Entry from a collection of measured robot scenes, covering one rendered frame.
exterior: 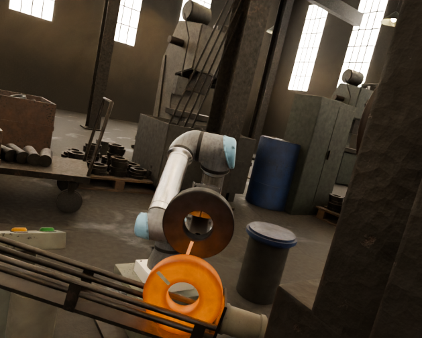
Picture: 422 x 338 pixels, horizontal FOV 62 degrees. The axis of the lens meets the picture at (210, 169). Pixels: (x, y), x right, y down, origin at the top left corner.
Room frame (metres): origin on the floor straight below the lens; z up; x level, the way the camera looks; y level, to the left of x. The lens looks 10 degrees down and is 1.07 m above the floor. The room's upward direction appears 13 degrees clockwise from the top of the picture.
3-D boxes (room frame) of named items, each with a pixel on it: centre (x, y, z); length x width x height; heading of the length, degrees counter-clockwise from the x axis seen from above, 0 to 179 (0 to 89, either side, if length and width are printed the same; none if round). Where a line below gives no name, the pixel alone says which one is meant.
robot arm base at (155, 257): (1.44, 0.11, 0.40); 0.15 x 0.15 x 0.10
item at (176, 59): (6.50, 0.63, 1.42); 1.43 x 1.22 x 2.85; 40
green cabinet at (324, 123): (4.65, -1.27, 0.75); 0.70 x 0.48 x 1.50; 125
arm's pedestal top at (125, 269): (1.44, 0.11, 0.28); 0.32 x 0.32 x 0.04; 36
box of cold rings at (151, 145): (4.42, 0.27, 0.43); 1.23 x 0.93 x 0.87; 123
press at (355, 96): (8.58, -3.04, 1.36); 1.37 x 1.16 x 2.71; 25
